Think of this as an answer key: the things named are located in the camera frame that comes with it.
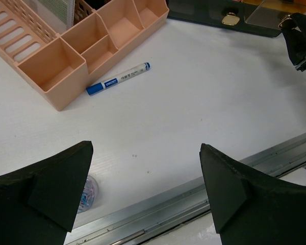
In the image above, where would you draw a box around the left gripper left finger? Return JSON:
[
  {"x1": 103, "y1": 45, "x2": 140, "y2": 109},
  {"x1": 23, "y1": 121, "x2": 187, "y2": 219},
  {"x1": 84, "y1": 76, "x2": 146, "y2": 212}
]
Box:
[{"x1": 0, "y1": 141, "x2": 93, "y2": 244}]

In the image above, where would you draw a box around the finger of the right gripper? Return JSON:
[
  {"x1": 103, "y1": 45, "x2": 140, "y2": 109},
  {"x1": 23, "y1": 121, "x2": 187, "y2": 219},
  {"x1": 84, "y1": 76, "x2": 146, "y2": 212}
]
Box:
[{"x1": 279, "y1": 13, "x2": 306, "y2": 72}]

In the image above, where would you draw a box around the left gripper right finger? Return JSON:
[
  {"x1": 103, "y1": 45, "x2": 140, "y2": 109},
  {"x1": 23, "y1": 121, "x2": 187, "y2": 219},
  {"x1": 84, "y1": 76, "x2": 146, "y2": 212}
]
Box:
[{"x1": 199, "y1": 144, "x2": 306, "y2": 244}]

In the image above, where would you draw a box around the blue white marker pen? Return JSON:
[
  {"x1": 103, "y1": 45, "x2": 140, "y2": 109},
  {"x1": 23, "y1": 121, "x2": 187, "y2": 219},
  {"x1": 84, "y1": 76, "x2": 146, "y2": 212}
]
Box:
[{"x1": 86, "y1": 62, "x2": 151, "y2": 96}]

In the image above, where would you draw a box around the clear document pouch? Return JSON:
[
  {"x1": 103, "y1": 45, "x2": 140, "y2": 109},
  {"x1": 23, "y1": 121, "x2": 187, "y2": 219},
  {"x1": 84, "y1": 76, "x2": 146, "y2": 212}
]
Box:
[{"x1": 27, "y1": 0, "x2": 75, "y2": 29}]

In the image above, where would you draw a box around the pink plastic file organizer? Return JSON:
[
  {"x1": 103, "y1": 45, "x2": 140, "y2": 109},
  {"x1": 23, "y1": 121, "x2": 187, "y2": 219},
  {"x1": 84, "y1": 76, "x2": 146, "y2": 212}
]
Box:
[{"x1": 0, "y1": 1, "x2": 169, "y2": 111}]

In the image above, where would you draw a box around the aluminium rail frame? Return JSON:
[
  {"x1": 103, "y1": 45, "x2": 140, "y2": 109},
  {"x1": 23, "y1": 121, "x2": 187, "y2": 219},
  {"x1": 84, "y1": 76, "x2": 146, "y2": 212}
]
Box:
[{"x1": 65, "y1": 133, "x2": 306, "y2": 244}]

